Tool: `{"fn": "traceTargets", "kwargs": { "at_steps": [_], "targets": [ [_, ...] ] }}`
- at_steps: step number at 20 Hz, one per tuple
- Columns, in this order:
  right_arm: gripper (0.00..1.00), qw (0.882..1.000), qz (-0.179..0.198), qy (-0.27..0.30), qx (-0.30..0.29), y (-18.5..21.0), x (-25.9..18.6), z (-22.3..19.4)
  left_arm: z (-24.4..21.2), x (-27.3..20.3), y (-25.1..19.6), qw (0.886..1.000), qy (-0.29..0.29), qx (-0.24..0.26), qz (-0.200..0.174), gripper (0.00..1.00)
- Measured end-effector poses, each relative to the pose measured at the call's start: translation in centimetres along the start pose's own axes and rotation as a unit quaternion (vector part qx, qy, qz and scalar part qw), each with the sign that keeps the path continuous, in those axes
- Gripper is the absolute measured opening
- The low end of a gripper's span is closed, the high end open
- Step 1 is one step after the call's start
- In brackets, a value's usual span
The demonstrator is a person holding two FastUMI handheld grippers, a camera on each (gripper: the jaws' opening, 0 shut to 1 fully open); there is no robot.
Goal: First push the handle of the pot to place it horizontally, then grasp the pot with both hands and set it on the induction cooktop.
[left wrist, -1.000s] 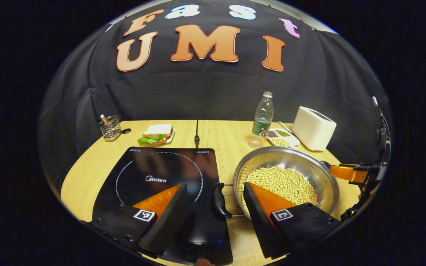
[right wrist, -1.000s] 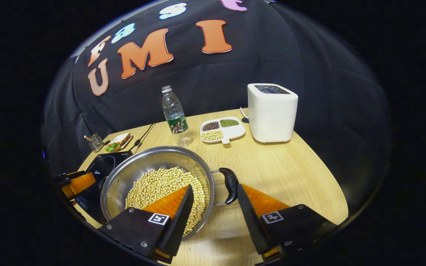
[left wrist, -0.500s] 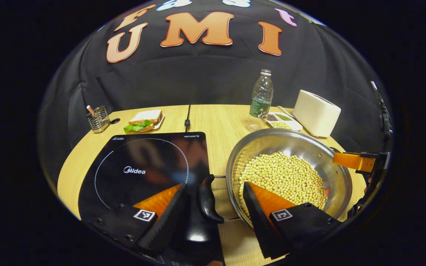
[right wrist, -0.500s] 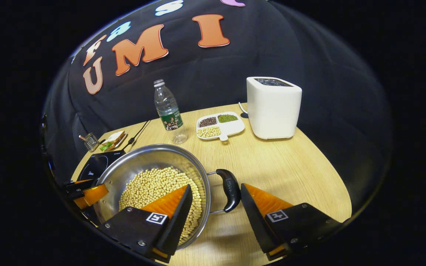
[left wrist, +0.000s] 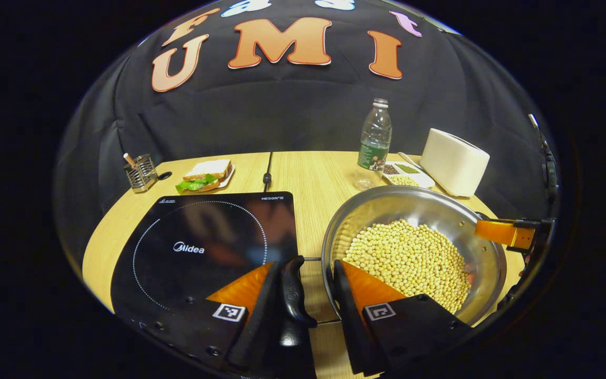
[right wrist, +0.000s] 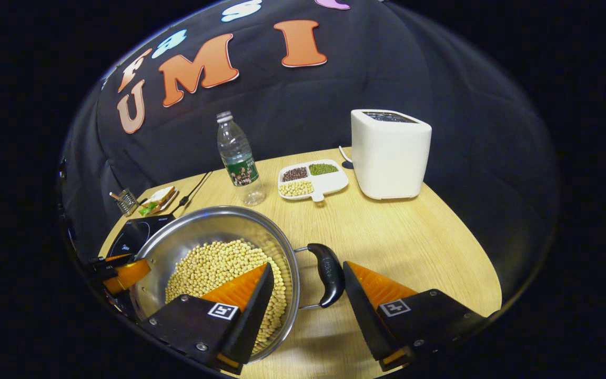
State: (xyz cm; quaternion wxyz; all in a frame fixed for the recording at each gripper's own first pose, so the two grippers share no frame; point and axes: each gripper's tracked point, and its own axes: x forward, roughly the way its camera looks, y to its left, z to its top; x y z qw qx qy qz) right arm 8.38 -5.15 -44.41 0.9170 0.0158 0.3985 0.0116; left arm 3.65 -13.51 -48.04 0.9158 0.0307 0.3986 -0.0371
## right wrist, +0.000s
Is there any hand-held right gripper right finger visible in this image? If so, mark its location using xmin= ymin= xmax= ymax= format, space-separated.
xmin=342 ymin=261 xmax=488 ymax=372

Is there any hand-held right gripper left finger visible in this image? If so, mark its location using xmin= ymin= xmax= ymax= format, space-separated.
xmin=140 ymin=262 xmax=275 ymax=375

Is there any black induction cooktop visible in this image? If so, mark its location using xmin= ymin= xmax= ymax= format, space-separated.
xmin=106 ymin=214 xmax=176 ymax=258

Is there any pile of yellow soybeans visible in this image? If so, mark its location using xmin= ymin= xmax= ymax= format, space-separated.
xmin=165 ymin=238 xmax=288 ymax=356

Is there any steel pot with black handles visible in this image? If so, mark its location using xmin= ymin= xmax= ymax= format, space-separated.
xmin=129 ymin=205 xmax=346 ymax=365

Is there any sandwich on plate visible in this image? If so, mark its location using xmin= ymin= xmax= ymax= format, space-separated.
xmin=138 ymin=186 xmax=179 ymax=217

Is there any white divided bean tray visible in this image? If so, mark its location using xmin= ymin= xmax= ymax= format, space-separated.
xmin=278 ymin=159 xmax=349 ymax=203

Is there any clear plastic water bottle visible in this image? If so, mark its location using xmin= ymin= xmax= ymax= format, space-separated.
xmin=216 ymin=111 xmax=267 ymax=206

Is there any white toaster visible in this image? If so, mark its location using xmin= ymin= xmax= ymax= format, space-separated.
xmin=351 ymin=109 xmax=432 ymax=201

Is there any wire mesh holder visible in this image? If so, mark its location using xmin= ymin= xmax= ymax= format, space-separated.
xmin=109 ymin=188 xmax=139 ymax=217

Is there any black power cable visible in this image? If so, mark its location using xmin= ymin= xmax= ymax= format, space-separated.
xmin=171 ymin=170 xmax=213 ymax=214

